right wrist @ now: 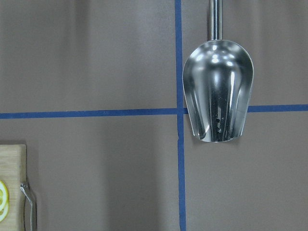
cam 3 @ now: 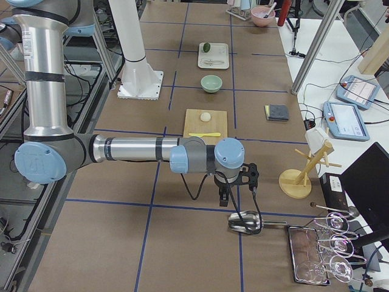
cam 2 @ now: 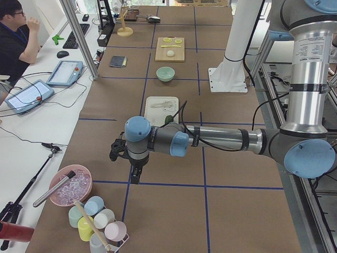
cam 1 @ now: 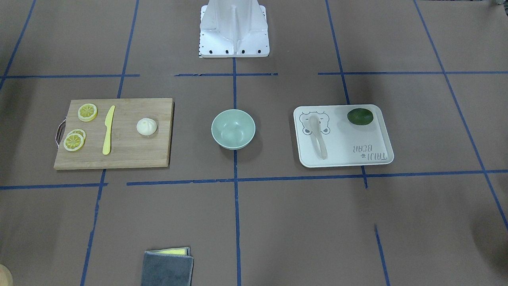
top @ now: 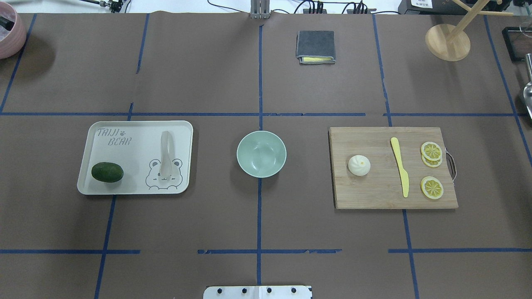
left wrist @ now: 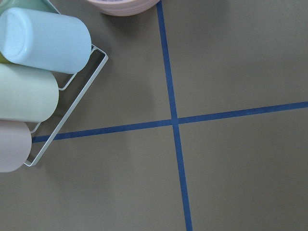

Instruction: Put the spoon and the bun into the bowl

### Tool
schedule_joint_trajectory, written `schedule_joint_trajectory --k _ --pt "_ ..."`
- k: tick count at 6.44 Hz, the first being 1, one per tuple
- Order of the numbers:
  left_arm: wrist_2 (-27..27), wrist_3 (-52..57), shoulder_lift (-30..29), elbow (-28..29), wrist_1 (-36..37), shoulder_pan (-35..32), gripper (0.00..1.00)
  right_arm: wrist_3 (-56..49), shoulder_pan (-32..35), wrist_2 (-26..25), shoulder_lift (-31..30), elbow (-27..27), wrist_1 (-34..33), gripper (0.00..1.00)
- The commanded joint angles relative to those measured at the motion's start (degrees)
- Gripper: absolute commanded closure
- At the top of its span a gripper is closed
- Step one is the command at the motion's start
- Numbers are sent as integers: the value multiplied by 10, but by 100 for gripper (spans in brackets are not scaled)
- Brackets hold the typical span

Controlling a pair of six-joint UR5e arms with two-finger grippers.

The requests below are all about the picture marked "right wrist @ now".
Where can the lemon slice lower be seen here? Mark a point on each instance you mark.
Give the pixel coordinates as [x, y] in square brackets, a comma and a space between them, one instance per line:
[4, 212]

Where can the steel scoop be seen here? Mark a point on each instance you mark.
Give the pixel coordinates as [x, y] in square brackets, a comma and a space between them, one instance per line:
[217, 81]

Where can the wooden cutting board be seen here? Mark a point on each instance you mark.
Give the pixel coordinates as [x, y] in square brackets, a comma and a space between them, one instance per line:
[12, 174]

